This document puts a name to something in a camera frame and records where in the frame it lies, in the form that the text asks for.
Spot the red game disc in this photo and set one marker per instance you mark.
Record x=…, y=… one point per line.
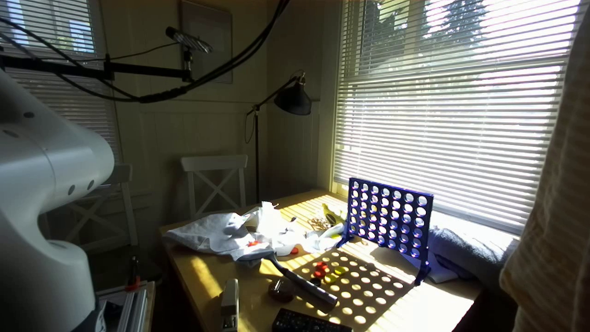
x=319, y=266
x=317, y=273

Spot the narrow slatted window blind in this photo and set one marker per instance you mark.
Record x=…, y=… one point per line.
x=55, y=37

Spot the yellow game disc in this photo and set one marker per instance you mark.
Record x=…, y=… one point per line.
x=341, y=268

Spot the white wooden cross-back chair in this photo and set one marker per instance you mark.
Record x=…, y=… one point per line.
x=214, y=181

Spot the white crumpled cloth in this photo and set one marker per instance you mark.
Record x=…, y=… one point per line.
x=232, y=231

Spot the black floor lamp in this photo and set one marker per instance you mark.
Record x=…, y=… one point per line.
x=293, y=98

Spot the blue connect four grid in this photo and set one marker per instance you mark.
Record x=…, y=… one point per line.
x=387, y=214

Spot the yellow item in basket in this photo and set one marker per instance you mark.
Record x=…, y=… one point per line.
x=332, y=214

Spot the white slatted window blind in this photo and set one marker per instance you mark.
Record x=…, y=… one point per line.
x=461, y=111

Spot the small dark round object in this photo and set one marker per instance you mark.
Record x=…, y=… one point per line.
x=282, y=290

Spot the framed wall picture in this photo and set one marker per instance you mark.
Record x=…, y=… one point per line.
x=205, y=39

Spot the grey boom-mounted camera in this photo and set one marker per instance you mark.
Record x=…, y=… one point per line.
x=186, y=39

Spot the silver grey flat device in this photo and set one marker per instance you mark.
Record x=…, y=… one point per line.
x=229, y=304

